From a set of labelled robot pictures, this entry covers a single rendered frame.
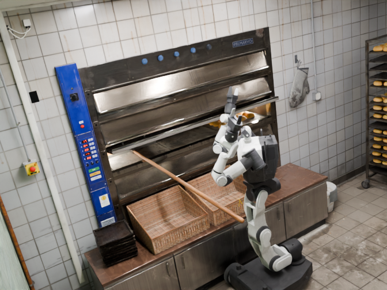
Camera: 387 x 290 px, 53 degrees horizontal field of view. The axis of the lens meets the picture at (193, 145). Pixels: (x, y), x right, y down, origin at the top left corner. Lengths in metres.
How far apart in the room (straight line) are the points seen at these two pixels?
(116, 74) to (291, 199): 2.02
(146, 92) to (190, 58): 0.53
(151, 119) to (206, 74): 0.68
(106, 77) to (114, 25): 0.42
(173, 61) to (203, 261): 1.77
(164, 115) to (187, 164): 0.55
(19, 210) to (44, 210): 0.18
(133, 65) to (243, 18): 1.19
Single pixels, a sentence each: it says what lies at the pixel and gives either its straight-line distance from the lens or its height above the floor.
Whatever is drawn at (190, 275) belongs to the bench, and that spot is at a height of 0.26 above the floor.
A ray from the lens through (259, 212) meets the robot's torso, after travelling 3.10.
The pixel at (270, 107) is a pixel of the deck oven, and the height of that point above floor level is 1.28.
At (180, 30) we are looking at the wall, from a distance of 3.51.
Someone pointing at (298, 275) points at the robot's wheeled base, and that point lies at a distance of 3.55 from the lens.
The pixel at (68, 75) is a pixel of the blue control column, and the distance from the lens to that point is 3.14.
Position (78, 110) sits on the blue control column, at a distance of 3.18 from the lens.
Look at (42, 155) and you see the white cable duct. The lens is 3.21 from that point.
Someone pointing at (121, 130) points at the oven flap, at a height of 1.52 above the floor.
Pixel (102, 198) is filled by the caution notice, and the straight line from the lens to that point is 3.43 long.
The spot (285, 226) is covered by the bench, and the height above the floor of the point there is 0.26.
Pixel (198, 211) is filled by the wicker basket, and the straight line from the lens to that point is 3.52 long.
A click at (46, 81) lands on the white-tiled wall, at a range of 3.14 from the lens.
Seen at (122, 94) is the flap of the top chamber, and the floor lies 1.81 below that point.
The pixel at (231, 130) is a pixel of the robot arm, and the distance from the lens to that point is 2.53.
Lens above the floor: 2.43
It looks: 20 degrees down
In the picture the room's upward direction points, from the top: 10 degrees counter-clockwise
